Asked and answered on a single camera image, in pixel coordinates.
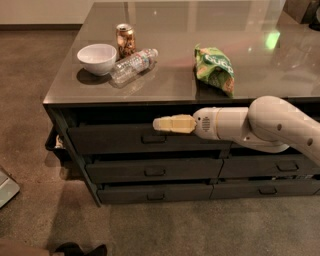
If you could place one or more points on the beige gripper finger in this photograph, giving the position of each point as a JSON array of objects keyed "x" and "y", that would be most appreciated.
[
  {"x": 182, "y": 130},
  {"x": 175, "y": 120}
]

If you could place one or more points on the orange soda can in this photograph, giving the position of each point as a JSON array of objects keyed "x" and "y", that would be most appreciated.
[{"x": 125, "y": 36}]

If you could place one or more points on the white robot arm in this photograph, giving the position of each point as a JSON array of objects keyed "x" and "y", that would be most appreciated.
[{"x": 230, "y": 118}]

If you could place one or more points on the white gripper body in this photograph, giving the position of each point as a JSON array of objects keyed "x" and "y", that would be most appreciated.
[{"x": 204, "y": 123}]

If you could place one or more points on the dark grey drawer cabinet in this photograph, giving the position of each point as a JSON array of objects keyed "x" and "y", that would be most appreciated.
[{"x": 269, "y": 56}]

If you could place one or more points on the green chip bag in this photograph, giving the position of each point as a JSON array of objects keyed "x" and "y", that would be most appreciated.
[{"x": 214, "y": 68}]

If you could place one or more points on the white ceramic bowl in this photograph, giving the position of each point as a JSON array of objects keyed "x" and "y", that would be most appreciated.
[{"x": 97, "y": 59}]

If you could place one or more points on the dark object at table corner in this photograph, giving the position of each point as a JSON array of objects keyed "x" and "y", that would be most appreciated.
[{"x": 304, "y": 12}]

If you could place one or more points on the grey flat device on floor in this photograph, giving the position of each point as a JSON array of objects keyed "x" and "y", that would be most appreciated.
[{"x": 9, "y": 188}]

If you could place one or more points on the clear plastic water bottle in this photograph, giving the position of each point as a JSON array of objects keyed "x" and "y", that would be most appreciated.
[{"x": 129, "y": 67}]

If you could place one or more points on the black bin beside cabinet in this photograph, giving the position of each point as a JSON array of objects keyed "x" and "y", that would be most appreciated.
[{"x": 51, "y": 146}]

